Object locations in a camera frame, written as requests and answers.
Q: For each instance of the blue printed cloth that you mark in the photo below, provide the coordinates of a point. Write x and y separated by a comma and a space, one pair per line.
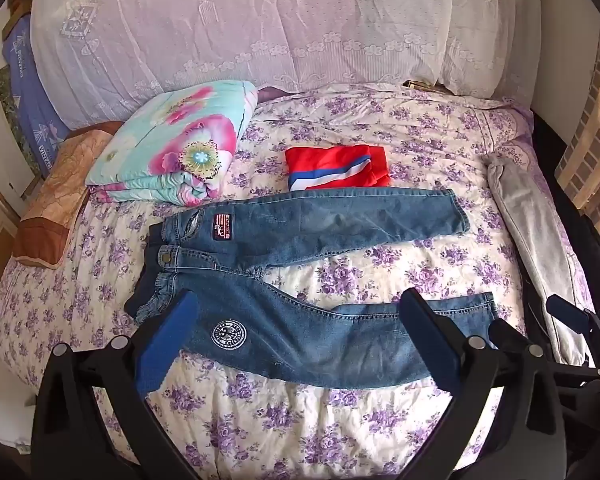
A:
27, 90

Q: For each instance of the brown patterned cushion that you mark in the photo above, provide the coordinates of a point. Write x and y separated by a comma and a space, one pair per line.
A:
55, 195

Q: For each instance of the floral folded quilt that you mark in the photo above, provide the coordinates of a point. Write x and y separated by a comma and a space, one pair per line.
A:
170, 130

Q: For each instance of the red folded garment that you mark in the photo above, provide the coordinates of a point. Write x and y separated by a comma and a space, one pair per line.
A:
325, 160

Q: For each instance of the brick patterned curtain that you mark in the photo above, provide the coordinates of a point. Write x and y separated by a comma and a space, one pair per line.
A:
595, 160

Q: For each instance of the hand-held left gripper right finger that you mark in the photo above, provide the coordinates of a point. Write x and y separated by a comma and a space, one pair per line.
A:
430, 342

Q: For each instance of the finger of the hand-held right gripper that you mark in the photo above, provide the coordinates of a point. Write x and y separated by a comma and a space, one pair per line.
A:
504, 334
566, 311

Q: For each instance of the purple floral bedsheet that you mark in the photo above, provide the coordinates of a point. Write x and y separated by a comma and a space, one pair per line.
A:
380, 255

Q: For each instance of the blue denim pants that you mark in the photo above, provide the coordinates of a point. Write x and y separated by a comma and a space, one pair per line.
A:
305, 330

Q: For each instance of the grey pants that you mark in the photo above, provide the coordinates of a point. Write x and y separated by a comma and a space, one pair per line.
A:
530, 220

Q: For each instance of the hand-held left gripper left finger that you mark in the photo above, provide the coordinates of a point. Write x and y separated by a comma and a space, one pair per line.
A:
166, 345

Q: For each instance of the white lace bedding cover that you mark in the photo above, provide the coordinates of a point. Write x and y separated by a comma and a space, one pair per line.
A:
280, 20

